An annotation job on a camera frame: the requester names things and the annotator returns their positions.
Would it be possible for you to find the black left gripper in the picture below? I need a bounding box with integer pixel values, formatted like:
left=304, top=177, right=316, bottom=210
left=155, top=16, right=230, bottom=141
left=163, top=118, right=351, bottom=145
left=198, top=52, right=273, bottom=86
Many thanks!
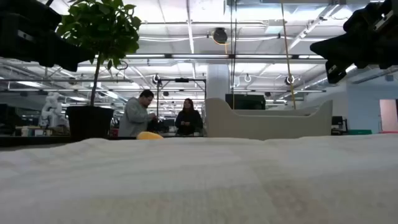
left=0, top=0, right=96, bottom=72

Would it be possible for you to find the person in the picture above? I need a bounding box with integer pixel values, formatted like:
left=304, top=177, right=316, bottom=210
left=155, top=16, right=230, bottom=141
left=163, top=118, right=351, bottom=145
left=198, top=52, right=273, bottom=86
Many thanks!
left=174, top=98, right=204, bottom=137
left=118, top=89, right=159, bottom=138

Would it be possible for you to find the white checked cloth towel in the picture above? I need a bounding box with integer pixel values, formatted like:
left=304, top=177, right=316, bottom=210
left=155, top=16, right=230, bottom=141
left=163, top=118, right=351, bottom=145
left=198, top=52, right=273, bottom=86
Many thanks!
left=0, top=133, right=398, bottom=224

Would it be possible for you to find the black robot station frame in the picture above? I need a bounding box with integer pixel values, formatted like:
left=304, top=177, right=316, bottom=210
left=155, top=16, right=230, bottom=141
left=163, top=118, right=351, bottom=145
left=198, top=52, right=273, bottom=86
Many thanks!
left=156, top=77, right=208, bottom=127

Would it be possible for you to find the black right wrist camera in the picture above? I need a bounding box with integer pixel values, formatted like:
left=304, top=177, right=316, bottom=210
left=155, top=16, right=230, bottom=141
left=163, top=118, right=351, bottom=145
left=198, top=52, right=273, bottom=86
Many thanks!
left=325, top=60, right=348, bottom=85

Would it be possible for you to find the green artificial plant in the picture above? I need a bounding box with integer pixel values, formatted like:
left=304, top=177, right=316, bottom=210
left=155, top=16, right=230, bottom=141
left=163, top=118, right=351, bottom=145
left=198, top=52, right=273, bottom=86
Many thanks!
left=55, top=0, right=143, bottom=107

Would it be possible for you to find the yellow hanging cable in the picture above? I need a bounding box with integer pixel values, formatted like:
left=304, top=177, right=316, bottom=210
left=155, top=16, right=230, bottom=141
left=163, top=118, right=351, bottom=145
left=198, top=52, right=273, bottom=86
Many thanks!
left=280, top=0, right=297, bottom=110

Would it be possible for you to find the black plant pot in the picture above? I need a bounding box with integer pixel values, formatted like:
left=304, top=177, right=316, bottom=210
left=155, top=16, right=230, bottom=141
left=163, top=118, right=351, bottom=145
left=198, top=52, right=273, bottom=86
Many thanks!
left=65, top=105, right=115, bottom=140

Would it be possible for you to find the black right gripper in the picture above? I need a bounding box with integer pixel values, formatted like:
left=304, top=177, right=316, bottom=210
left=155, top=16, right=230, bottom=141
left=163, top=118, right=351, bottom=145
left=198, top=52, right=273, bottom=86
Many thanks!
left=309, top=0, right=398, bottom=70

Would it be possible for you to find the white round pillar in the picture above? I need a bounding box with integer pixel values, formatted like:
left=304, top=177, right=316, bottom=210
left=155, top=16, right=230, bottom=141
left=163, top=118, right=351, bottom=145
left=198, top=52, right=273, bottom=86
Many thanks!
left=206, top=63, right=231, bottom=101

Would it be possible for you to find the white plastic storage bin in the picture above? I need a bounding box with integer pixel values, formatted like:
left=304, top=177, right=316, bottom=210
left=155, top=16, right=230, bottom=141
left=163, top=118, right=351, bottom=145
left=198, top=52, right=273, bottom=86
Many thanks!
left=205, top=97, right=333, bottom=141

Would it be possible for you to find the black desk equipment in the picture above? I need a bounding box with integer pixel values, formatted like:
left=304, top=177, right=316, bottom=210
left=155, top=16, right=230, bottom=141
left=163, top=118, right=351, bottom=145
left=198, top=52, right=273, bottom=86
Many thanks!
left=331, top=115, right=349, bottom=136

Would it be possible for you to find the black ceiling cable reel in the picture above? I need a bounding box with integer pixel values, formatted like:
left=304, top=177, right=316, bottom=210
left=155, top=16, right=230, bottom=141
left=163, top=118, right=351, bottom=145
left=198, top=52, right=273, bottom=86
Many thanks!
left=212, top=27, right=229, bottom=45

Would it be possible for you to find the black aluminium table frame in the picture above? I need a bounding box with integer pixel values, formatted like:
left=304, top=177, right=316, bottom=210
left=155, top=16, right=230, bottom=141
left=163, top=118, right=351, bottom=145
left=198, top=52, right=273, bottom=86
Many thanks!
left=0, top=133, right=206, bottom=147

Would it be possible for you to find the yellow toy banana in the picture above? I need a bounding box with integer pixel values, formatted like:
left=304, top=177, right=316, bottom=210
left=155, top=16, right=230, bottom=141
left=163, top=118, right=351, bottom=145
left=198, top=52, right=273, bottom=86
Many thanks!
left=136, top=131, right=165, bottom=141

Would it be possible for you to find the dark monitor screen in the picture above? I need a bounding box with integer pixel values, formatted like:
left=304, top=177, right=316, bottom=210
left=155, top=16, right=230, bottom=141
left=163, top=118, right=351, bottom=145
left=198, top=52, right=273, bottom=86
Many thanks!
left=225, top=93, right=267, bottom=111

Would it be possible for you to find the white robot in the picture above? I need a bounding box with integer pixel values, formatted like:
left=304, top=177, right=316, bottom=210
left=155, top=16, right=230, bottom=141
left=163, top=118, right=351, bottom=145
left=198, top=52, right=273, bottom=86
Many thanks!
left=39, top=91, right=70, bottom=128

